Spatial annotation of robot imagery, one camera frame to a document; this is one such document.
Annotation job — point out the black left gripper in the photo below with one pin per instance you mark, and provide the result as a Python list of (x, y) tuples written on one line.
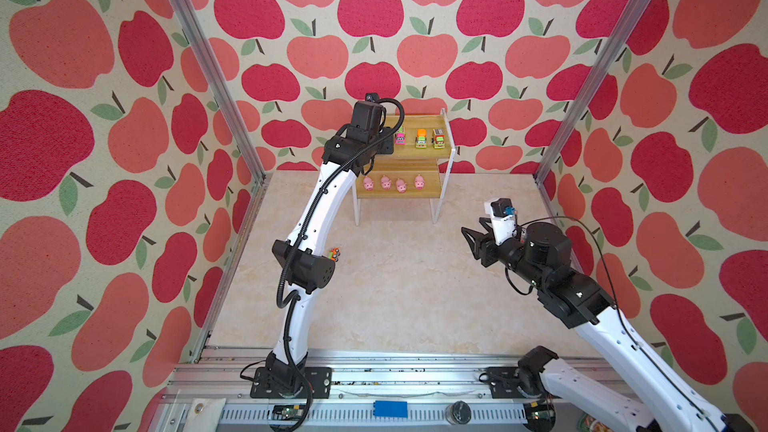
[(387, 137)]

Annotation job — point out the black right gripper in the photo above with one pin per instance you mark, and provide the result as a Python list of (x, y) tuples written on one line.
[(490, 247)]

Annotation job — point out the pink green toy truck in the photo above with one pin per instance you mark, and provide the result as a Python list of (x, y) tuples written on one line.
[(400, 137)]

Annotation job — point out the wooden two-tier shelf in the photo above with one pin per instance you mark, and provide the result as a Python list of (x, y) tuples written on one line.
[(407, 162)]

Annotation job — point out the multicolour toy car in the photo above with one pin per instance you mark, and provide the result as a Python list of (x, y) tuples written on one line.
[(438, 138)]

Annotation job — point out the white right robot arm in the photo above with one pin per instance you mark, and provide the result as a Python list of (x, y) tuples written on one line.
[(663, 402)]

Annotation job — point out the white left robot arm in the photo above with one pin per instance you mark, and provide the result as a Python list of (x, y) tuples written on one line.
[(305, 269)]

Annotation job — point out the green orange toy car left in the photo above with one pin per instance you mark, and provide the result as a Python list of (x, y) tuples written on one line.
[(334, 254)]

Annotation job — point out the round metal knob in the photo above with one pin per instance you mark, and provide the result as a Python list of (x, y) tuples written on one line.
[(458, 413)]

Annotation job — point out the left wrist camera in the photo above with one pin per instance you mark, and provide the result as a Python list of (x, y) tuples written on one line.
[(367, 119)]

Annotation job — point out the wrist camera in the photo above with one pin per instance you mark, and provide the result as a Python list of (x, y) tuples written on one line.
[(367, 119), (503, 216)]

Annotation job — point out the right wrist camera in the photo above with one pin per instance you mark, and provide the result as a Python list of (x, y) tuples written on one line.
[(503, 216)]

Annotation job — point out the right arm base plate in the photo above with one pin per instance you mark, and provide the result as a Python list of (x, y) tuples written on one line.
[(512, 383)]

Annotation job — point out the aluminium front rail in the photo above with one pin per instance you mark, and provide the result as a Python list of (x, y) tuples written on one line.
[(427, 382)]

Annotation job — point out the blue block on rail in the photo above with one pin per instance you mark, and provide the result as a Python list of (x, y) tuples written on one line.
[(390, 409)]

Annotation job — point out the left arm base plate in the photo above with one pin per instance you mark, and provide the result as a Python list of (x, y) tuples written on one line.
[(287, 384)]

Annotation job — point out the left aluminium frame post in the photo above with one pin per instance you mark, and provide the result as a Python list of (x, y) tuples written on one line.
[(207, 60)]

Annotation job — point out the aluminium frame post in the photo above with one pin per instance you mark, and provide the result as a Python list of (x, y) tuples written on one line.
[(207, 60), (615, 44)]

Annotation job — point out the white cloth on rail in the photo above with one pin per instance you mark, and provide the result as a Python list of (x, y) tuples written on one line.
[(204, 415)]

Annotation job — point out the right aluminium frame post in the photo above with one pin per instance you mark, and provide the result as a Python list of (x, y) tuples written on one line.
[(615, 44)]

